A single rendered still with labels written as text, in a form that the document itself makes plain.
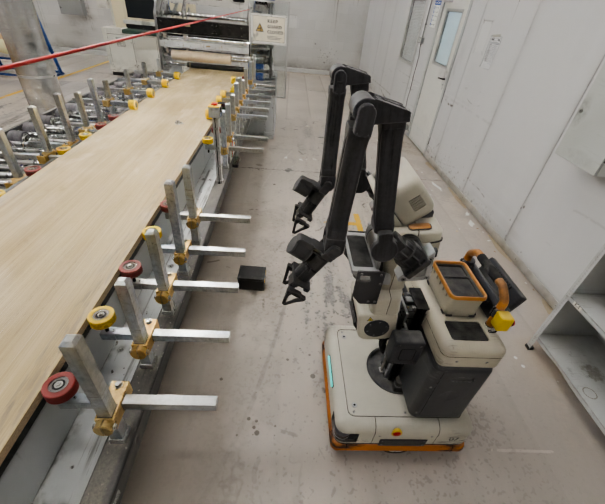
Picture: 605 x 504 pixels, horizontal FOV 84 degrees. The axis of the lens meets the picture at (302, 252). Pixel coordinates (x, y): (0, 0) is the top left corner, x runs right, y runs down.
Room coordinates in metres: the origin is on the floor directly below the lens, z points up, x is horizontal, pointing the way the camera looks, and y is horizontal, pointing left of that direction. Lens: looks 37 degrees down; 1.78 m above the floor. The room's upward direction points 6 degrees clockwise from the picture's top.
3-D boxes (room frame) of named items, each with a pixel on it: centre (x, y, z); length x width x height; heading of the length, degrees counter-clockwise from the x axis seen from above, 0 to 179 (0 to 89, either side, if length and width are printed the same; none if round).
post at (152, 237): (0.93, 0.53, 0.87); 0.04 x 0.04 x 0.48; 5
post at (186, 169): (1.43, 0.57, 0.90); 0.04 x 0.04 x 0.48; 5
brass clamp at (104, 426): (0.46, 0.49, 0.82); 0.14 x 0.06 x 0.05; 5
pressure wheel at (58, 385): (0.46, 0.62, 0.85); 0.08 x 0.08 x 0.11
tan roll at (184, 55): (5.23, 1.45, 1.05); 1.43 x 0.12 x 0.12; 95
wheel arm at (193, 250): (1.23, 0.48, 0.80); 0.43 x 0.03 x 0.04; 95
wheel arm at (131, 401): (0.48, 0.42, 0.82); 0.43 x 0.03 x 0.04; 95
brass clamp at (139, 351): (0.71, 0.51, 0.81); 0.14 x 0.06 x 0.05; 5
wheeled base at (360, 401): (1.06, -0.54, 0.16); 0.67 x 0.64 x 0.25; 95
